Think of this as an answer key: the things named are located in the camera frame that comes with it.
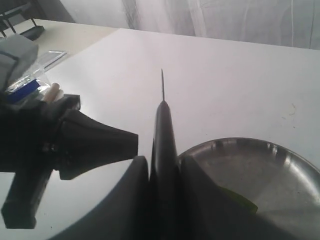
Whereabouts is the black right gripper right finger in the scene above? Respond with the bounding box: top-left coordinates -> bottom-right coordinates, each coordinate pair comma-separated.
180,156 -> 295,240

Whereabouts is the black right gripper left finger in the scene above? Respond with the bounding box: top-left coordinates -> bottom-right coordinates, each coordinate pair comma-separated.
53,156 -> 150,240

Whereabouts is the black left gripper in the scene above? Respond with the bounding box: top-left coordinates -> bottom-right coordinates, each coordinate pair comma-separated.
0,94 -> 139,222

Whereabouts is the green cucumber with stem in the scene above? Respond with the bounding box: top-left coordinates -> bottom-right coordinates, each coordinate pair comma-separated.
219,186 -> 258,214

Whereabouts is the black handled knife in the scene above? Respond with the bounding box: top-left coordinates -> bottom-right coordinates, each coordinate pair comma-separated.
149,71 -> 177,240

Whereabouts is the clear plastic bag clutter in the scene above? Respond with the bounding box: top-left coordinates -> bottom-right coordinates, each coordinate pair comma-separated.
4,50 -> 67,105

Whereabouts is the round stainless steel plate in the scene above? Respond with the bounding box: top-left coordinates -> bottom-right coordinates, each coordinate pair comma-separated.
182,137 -> 320,240

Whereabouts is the black stand in background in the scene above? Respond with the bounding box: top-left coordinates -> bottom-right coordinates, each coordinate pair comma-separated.
0,8 -> 45,41

